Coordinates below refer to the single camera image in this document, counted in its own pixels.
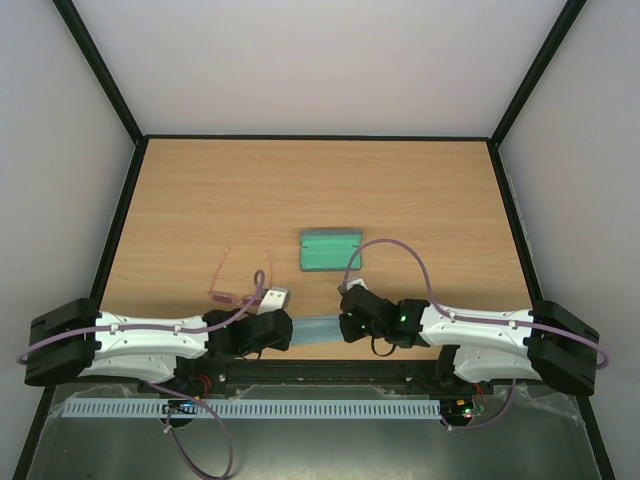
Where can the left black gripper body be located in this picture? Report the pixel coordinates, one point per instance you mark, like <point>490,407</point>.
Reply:
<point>282,345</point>

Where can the light blue cleaning cloth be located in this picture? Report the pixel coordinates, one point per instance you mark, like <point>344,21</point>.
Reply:
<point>316,330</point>

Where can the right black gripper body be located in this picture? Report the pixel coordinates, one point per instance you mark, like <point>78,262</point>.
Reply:
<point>347,316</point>

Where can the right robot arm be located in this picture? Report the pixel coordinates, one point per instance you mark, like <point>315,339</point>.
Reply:
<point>546,343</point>

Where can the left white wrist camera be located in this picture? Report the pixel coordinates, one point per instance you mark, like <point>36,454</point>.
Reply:
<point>276,298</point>

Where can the black aluminium frame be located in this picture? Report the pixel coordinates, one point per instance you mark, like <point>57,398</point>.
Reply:
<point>554,39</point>

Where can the pink sunglasses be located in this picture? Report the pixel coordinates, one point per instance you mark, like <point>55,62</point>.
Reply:
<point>228,298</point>

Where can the light blue slotted cable duct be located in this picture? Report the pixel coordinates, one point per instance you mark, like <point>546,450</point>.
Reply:
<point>253,409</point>

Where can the blue-grey glasses case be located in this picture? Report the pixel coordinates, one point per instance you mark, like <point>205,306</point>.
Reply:
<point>329,249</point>

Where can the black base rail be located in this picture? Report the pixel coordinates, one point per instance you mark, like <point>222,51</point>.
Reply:
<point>320,372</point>

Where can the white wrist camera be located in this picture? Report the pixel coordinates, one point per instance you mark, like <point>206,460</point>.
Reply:
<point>352,283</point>
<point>276,298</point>

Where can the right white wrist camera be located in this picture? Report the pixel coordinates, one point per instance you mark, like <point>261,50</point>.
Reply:
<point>352,283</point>

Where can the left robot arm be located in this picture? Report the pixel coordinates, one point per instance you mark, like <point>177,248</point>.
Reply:
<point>79,340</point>

